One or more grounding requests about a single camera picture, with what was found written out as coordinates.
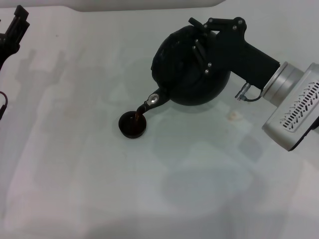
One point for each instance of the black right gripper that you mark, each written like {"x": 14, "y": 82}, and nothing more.
{"x": 239, "y": 54}

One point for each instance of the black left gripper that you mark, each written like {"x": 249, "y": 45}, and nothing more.
{"x": 7, "y": 47}

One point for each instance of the small black teacup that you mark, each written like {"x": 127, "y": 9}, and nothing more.
{"x": 129, "y": 129}

